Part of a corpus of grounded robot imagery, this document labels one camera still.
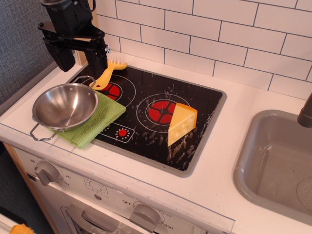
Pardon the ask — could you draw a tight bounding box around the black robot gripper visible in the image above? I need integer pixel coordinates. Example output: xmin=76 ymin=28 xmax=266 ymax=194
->
xmin=38 ymin=0 xmax=109 ymax=78

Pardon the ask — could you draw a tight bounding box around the yellow dish brush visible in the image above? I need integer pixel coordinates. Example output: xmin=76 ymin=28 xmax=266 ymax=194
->
xmin=89 ymin=53 xmax=127 ymax=91

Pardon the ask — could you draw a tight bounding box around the black toy stove top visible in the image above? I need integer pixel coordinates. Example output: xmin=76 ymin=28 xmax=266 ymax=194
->
xmin=93 ymin=67 xmax=227 ymax=177

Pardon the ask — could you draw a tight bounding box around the green folded cloth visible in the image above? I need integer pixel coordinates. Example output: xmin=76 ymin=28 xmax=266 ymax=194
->
xmin=57 ymin=91 xmax=126 ymax=149

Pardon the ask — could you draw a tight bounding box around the grey timer knob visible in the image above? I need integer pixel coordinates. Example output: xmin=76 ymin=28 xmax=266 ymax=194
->
xmin=35 ymin=161 xmax=59 ymax=186

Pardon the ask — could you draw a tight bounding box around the yellow cheese wedge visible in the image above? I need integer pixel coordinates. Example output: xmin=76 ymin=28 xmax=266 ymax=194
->
xmin=167 ymin=103 xmax=198 ymax=146

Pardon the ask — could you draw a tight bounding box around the grey oven temperature knob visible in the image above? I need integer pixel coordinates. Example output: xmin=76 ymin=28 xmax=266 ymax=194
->
xmin=129 ymin=204 xmax=160 ymax=233

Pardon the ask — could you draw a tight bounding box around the orange object at corner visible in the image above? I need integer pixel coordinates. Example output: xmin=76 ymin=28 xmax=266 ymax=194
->
xmin=9 ymin=224 xmax=35 ymax=234

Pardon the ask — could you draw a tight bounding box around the grey plastic sink basin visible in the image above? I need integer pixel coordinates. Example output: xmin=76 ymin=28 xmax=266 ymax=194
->
xmin=234 ymin=110 xmax=312 ymax=225

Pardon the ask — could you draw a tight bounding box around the grey faucet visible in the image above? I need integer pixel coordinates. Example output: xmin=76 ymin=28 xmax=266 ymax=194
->
xmin=297 ymin=94 xmax=312 ymax=128

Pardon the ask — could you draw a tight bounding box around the stainless steel bowl with handles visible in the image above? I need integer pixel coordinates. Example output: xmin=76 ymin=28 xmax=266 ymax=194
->
xmin=30 ymin=76 xmax=98 ymax=141

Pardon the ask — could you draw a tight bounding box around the grey oven door handle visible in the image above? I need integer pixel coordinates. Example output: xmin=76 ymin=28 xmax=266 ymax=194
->
xmin=67 ymin=205 xmax=138 ymax=234

